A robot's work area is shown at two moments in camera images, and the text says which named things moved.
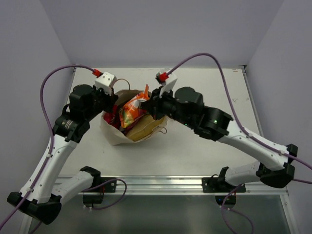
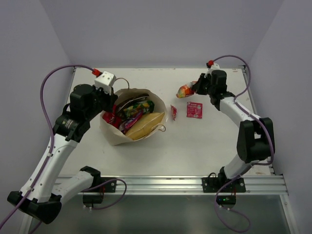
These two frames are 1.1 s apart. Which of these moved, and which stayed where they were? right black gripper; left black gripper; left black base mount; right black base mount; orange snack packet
Moved: orange snack packet; right black gripper
Stayed: left black gripper; right black base mount; left black base mount
